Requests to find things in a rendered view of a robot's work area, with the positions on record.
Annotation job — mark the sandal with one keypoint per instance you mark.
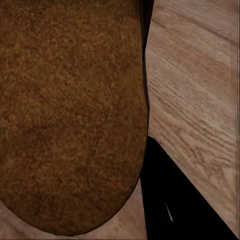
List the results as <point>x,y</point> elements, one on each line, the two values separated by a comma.
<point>74,109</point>

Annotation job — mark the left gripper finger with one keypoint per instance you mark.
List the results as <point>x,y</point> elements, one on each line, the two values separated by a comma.
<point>173,208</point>

